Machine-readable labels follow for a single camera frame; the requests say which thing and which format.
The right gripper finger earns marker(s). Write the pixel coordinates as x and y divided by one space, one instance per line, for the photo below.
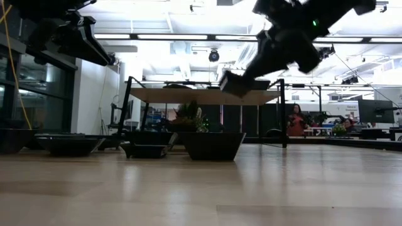
270 70
257 67

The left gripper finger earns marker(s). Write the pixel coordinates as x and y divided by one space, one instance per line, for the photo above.
84 47

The small black square plate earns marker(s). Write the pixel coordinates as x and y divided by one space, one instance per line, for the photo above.
234 84
213 87
144 151

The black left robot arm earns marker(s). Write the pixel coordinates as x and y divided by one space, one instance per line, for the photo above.
47 7

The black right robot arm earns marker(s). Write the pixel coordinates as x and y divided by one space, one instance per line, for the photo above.
329 12

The black ceiling spotlight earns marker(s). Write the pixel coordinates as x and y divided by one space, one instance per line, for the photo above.
112 59
214 56

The black ceiling light cluster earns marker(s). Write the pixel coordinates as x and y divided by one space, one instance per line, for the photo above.
350 80
327 51

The person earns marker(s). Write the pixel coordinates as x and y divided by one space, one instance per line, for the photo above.
348 124
295 124

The dark partition panels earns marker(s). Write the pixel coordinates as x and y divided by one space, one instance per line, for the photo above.
232 120

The wooden shelf black legs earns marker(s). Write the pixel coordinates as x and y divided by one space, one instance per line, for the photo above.
188 95

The green potted plant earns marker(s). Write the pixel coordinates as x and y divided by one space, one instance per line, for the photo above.
188 117

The long ceiling light bar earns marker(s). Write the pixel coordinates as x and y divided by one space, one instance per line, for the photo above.
172 36

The small background potted plant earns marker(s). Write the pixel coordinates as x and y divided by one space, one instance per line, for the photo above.
340 130

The black computer monitor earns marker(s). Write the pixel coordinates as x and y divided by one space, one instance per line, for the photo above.
375 111

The black metal table frame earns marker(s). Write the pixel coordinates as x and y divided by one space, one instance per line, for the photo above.
345 142

